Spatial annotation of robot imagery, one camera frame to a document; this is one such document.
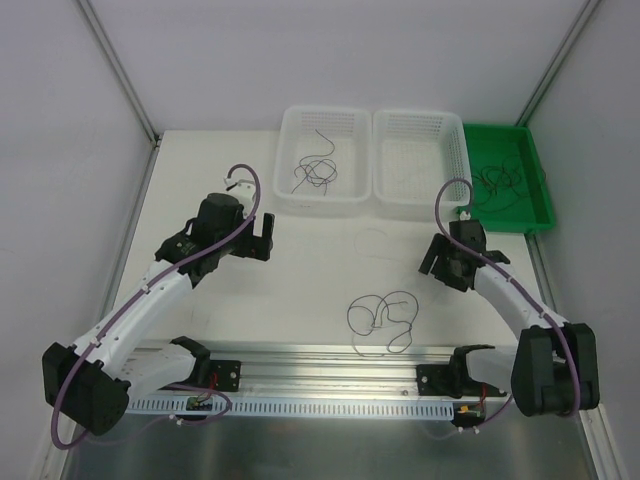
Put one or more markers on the green plastic tray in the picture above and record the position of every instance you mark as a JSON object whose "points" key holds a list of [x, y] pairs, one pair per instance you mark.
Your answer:
{"points": [[510, 184]]}

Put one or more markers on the aluminium frame post left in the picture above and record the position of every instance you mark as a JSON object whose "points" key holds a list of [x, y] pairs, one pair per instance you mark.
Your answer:
{"points": [[99, 33]]}

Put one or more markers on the white slotted cable duct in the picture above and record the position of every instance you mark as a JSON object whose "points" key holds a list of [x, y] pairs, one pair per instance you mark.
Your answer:
{"points": [[190, 405]]}

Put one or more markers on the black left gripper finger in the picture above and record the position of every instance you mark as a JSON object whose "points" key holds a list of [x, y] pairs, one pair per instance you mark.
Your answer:
{"points": [[267, 227], [260, 249]]}

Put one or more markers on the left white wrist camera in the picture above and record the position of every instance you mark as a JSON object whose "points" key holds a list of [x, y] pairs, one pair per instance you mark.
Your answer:
{"points": [[242, 190]]}

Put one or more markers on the aluminium table edge rail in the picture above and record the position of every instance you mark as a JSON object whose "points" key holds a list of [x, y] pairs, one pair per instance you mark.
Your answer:
{"points": [[326, 371]]}

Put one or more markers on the left white perforated basket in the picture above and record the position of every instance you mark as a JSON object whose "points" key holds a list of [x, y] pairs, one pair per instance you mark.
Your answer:
{"points": [[323, 165]]}

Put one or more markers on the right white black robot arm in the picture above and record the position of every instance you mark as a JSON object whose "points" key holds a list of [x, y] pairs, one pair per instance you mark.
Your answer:
{"points": [[553, 368]]}

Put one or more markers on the white perforated basket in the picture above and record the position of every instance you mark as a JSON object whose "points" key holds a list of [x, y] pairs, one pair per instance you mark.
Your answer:
{"points": [[415, 153], [323, 165]]}

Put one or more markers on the aluminium frame post right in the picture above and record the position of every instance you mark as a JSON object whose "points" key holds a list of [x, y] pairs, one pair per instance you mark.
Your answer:
{"points": [[568, 43]]}

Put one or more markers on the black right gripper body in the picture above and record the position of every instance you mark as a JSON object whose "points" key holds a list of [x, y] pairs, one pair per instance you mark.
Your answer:
{"points": [[447, 267]]}

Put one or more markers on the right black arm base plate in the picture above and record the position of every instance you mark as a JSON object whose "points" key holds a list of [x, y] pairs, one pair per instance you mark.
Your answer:
{"points": [[433, 380]]}

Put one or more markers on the aluminium frame post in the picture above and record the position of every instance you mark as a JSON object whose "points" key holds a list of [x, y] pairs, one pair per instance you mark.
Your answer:
{"points": [[99, 33], [568, 43]]}

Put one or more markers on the right white perforated basket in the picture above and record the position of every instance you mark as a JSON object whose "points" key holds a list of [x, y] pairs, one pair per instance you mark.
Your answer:
{"points": [[415, 153]]}

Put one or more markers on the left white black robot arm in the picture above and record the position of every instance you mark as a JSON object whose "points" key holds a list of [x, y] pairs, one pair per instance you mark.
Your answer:
{"points": [[93, 380]]}

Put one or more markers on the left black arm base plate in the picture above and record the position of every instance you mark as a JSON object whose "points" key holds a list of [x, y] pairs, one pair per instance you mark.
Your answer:
{"points": [[224, 375]]}

